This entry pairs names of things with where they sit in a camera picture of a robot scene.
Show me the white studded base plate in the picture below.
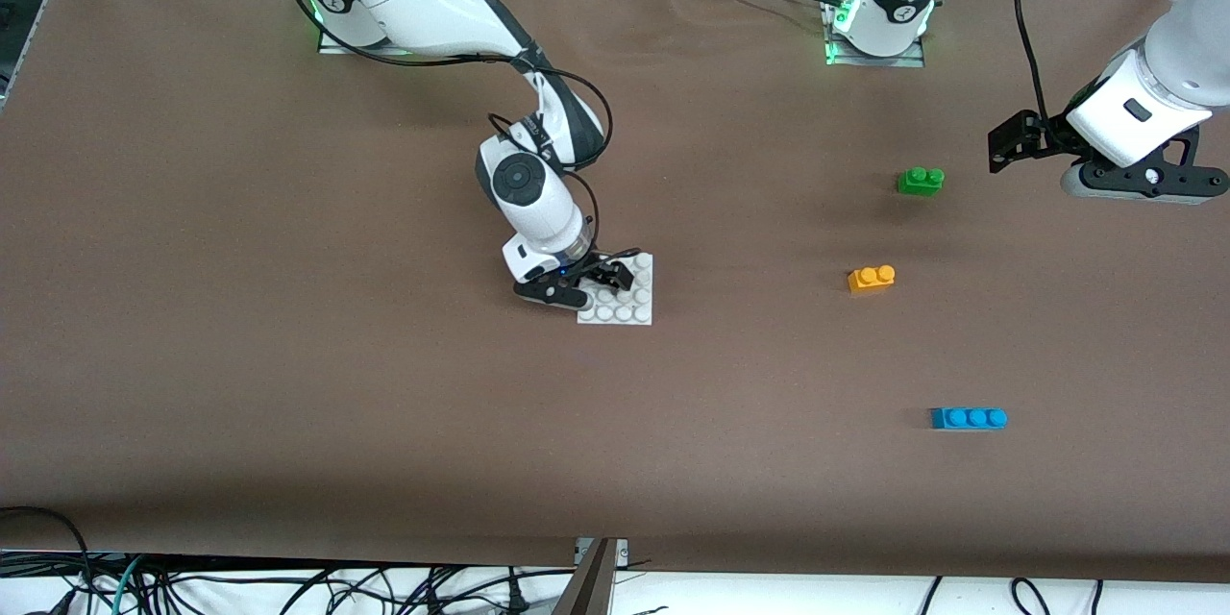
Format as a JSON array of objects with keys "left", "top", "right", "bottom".
[{"left": 577, "top": 253, "right": 654, "bottom": 327}]

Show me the blue three-stud block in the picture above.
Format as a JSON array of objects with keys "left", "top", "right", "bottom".
[{"left": 930, "top": 406, "right": 1009, "bottom": 431}]

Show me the brown table cover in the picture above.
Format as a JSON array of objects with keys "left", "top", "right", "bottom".
[{"left": 0, "top": 0, "right": 1230, "bottom": 585}]

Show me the dark brown metal bar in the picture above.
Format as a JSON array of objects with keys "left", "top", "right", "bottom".
[{"left": 553, "top": 538, "right": 617, "bottom": 615}]

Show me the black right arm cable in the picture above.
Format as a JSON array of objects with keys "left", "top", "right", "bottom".
[{"left": 272, "top": 0, "right": 614, "bottom": 256}]

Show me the silver metal bracket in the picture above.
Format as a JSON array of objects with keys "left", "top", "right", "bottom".
[{"left": 574, "top": 537, "right": 630, "bottom": 566}]

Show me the teal floor cable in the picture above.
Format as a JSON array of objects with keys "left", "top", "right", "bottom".
[{"left": 111, "top": 554, "right": 147, "bottom": 615}]

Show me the black looped floor cable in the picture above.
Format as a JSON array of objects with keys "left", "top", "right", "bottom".
[{"left": 0, "top": 505, "right": 94, "bottom": 615}]

